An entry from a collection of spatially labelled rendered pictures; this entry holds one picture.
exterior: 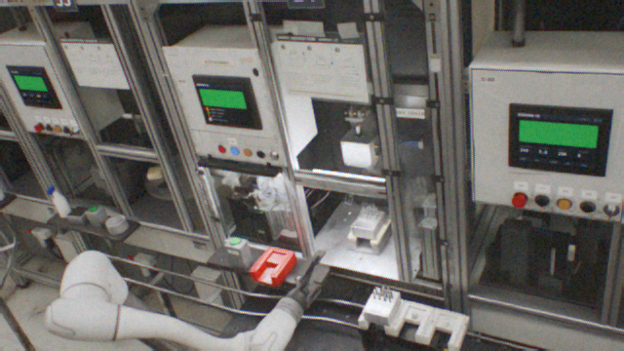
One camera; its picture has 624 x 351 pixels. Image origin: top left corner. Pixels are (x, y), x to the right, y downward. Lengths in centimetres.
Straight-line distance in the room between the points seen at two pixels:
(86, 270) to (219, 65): 80
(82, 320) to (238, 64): 94
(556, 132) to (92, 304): 133
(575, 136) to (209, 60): 119
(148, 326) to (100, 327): 13
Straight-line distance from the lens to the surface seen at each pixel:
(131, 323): 171
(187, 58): 213
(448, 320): 213
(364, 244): 241
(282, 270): 231
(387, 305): 213
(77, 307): 170
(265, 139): 210
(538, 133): 167
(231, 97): 205
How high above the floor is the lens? 247
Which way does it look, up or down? 32 degrees down
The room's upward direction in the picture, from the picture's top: 12 degrees counter-clockwise
